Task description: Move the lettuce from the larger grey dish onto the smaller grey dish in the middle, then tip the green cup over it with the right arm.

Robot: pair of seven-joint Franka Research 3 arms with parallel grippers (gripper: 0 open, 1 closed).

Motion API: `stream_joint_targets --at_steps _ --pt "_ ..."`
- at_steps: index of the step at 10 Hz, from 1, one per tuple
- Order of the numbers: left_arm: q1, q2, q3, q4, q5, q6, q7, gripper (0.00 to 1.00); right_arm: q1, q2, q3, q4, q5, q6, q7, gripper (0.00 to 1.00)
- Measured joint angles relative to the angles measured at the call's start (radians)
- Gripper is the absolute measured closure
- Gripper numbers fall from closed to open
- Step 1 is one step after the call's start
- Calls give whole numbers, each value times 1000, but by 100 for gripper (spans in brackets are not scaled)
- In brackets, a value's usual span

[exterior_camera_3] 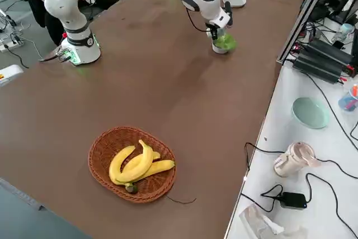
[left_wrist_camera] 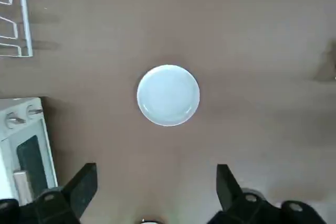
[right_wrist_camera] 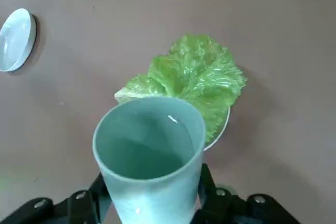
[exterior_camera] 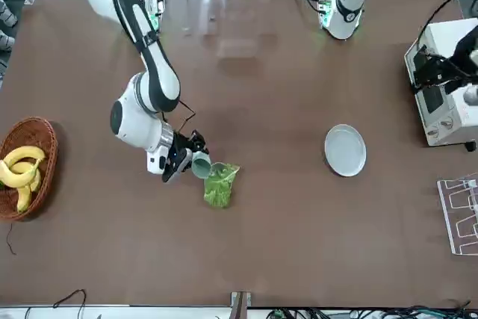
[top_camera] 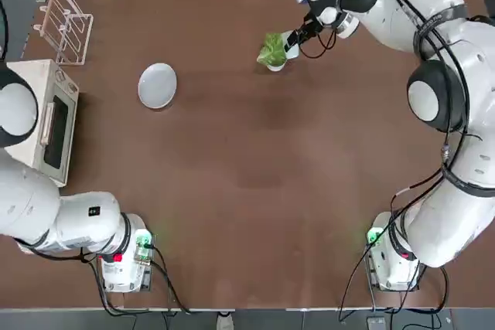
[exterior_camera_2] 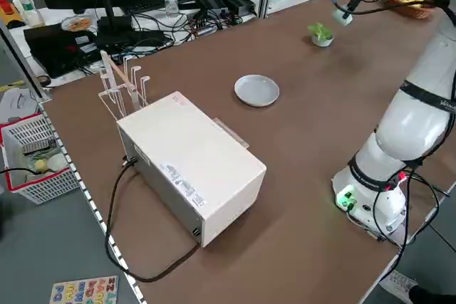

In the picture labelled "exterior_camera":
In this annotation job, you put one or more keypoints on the green cup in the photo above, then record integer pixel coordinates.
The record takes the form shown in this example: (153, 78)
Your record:
(201, 166)

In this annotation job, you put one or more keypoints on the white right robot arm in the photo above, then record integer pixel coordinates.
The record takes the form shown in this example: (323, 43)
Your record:
(149, 83)

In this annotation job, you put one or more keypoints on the yellow banana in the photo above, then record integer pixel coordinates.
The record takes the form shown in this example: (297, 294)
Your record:
(23, 199)
(15, 181)
(22, 167)
(26, 151)

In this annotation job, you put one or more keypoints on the aluminium frame post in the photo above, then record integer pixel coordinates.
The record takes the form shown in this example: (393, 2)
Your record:
(241, 306)

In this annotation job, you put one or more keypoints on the white toaster oven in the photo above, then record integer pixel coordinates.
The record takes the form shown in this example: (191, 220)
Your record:
(452, 121)

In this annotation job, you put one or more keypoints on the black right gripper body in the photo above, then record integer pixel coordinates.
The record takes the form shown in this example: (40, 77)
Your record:
(181, 151)

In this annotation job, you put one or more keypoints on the clear acrylic rack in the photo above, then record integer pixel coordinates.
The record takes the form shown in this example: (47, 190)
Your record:
(457, 218)

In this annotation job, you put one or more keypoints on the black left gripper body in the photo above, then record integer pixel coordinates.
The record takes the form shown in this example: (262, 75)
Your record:
(444, 72)

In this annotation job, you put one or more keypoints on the green base circuit board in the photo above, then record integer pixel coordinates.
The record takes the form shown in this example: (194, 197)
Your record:
(325, 12)
(155, 16)

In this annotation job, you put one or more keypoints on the large grey dish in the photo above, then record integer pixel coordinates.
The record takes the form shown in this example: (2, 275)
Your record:
(345, 151)

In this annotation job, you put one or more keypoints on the brown wicker basket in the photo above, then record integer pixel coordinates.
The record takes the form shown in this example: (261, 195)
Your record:
(45, 136)

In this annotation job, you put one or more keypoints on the green right base circuit board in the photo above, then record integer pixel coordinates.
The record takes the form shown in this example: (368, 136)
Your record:
(155, 16)

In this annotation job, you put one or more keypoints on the green lettuce leaf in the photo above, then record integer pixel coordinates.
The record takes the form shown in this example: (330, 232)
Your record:
(218, 190)

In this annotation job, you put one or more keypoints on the thin brown twig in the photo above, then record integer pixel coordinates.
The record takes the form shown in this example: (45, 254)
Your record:
(10, 240)

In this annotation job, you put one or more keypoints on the green left base circuit board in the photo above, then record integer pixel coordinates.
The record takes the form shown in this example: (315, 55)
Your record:
(325, 12)

